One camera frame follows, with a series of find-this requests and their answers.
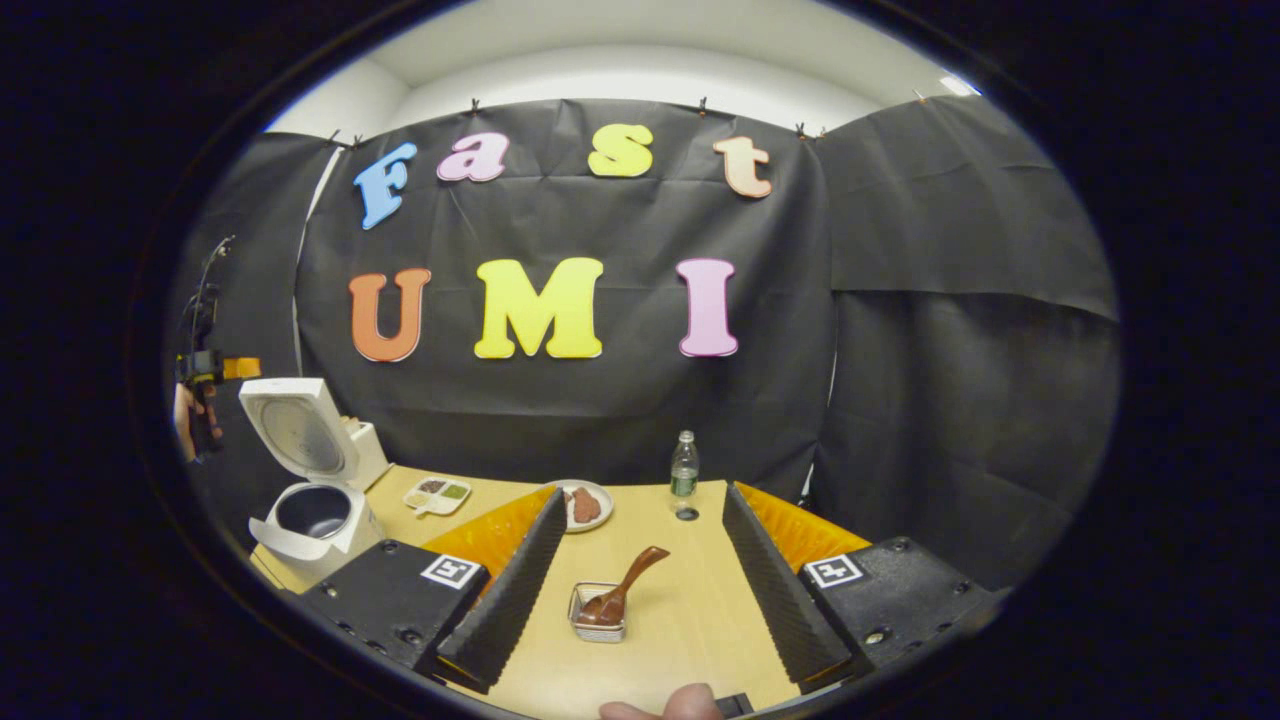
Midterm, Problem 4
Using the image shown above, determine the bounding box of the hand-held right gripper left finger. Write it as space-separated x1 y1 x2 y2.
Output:
300 486 569 696

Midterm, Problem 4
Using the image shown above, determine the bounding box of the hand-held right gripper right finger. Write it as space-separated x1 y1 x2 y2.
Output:
722 483 1001 703

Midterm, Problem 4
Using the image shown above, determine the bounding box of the metal wire chopstick holder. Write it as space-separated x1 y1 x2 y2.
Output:
567 581 630 644

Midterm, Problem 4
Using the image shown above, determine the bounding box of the brown wooden spoon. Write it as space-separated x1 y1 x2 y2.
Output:
578 546 672 628

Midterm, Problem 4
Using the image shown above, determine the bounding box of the white rice cooker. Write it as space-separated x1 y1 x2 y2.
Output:
238 377 386 583

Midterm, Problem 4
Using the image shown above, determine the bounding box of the white divided grain dish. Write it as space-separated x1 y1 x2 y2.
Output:
402 476 473 519

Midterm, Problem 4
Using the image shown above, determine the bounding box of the round white plate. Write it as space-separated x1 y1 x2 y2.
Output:
548 479 615 535

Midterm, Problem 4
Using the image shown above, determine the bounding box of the clear plastic water bottle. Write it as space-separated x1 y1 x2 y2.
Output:
669 430 701 502

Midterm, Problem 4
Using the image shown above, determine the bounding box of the white toaster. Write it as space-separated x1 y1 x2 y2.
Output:
343 417 393 491

